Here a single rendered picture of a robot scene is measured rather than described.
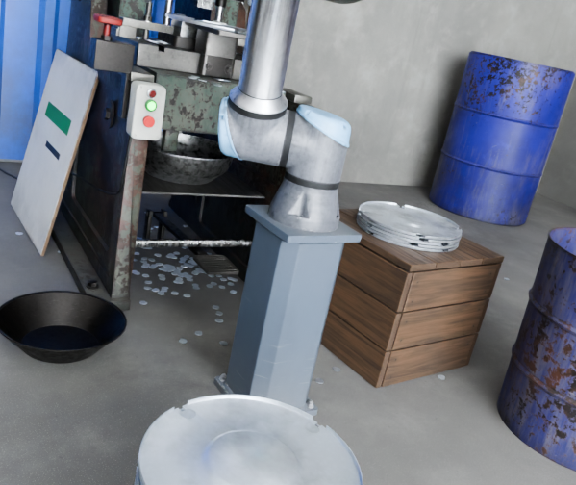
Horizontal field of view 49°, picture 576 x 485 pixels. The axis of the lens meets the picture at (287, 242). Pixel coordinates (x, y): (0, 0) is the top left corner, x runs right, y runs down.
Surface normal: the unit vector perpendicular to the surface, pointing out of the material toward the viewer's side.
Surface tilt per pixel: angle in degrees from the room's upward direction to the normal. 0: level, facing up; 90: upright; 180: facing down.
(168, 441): 0
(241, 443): 0
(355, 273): 90
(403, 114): 90
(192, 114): 90
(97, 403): 0
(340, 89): 90
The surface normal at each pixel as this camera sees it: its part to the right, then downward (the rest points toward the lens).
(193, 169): 0.29, 0.61
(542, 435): -0.72, 0.13
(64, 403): 0.19, -0.93
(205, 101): 0.47, 0.38
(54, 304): 0.46, -0.33
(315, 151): 0.00, 0.33
